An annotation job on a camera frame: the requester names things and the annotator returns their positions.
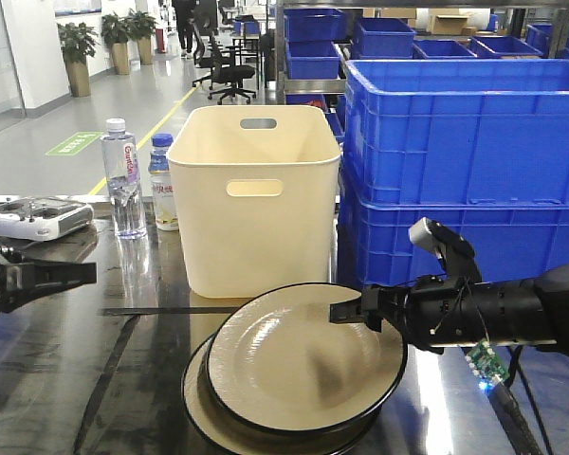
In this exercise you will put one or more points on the person in black clothes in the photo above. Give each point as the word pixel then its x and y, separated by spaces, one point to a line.
pixel 184 13

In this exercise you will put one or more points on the black office chair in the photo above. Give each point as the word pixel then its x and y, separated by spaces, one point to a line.
pixel 226 76

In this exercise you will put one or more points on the white milk drink bottle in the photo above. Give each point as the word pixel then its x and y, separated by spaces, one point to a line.
pixel 161 183

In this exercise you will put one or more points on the potted plant gold pot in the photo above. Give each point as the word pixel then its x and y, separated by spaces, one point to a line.
pixel 77 43

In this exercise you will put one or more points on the clear water bottle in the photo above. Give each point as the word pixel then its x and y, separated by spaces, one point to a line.
pixel 120 159

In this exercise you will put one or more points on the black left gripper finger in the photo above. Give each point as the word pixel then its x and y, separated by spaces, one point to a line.
pixel 46 278

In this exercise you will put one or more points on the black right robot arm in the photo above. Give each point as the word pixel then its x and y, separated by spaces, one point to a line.
pixel 530 311

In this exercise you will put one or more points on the large blue plastic crate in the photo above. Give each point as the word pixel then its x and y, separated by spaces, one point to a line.
pixel 458 131

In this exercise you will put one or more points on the beige plate black rim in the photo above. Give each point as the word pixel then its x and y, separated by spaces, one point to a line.
pixel 231 435
pixel 278 363

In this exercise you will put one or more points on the white remote controller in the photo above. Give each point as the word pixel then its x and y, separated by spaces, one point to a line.
pixel 43 219

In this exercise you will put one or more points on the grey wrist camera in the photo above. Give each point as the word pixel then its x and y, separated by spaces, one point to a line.
pixel 455 254

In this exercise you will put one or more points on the cream plastic basket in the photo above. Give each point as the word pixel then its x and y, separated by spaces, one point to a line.
pixel 255 189

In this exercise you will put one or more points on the green circuit board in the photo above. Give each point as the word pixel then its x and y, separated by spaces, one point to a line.
pixel 486 364

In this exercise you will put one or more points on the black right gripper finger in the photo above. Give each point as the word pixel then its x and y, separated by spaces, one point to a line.
pixel 349 311

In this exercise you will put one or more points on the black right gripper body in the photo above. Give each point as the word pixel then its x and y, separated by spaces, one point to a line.
pixel 430 315

